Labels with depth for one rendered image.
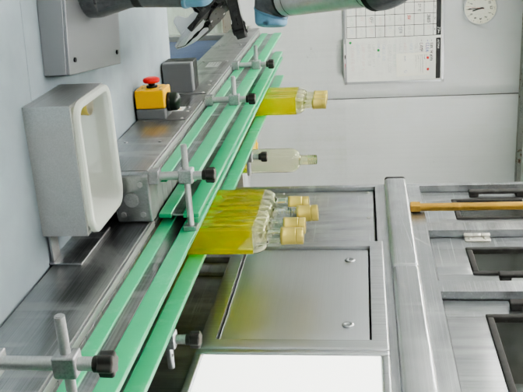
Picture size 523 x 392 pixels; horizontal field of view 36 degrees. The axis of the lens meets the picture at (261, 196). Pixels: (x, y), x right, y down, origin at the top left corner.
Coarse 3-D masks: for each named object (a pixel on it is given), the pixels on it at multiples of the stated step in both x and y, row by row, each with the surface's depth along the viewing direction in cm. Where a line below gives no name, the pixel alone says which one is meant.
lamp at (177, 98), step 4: (168, 92) 186; (172, 92) 186; (168, 96) 185; (172, 96) 185; (176, 96) 185; (180, 96) 187; (168, 100) 185; (172, 100) 185; (176, 100) 185; (180, 100) 186; (168, 104) 185; (172, 104) 185; (176, 104) 185; (180, 104) 187; (168, 108) 186; (172, 108) 186; (176, 108) 186
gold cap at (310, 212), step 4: (300, 208) 164; (304, 208) 164; (308, 208) 164; (312, 208) 164; (316, 208) 164; (300, 212) 164; (304, 212) 164; (308, 212) 164; (312, 212) 163; (316, 212) 163; (300, 216) 164; (304, 216) 164; (308, 216) 164; (312, 216) 164; (316, 216) 164; (308, 220) 164; (312, 220) 164; (316, 220) 165
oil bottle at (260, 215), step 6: (210, 210) 164; (216, 210) 163; (222, 210) 163; (228, 210) 163; (234, 210) 163; (240, 210) 163; (246, 210) 162; (252, 210) 162; (258, 210) 162; (210, 216) 160; (216, 216) 160; (222, 216) 160; (228, 216) 160; (234, 216) 159; (240, 216) 159; (246, 216) 159; (252, 216) 159; (258, 216) 159; (264, 216) 159; (270, 216) 162; (270, 222) 160; (270, 228) 159
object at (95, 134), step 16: (96, 96) 132; (80, 112) 125; (96, 112) 140; (112, 112) 141; (80, 128) 125; (96, 128) 141; (112, 128) 141; (80, 144) 125; (96, 144) 142; (112, 144) 142; (80, 160) 126; (96, 160) 143; (112, 160) 143; (80, 176) 128; (96, 176) 144; (112, 176) 144; (96, 192) 145; (112, 192) 145; (96, 208) 140; (112, 208) 140; (96, 224) 131
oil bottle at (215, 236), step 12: (204, 228) 154; (216, 228) 154; (228, 228) 153; (240, 228) 153; (252, 228) 153; (264, 228) 154; (204, 240) 154; (216, 240) 154; (228, 240) 154; (240, 240) 153; (252, 240) 153; (264, 240) 153; (192, 252) 155; (204, 252) 155; (216, 252) 155; (228, 252) 154; (240, 252) 154; (252, 252) 154
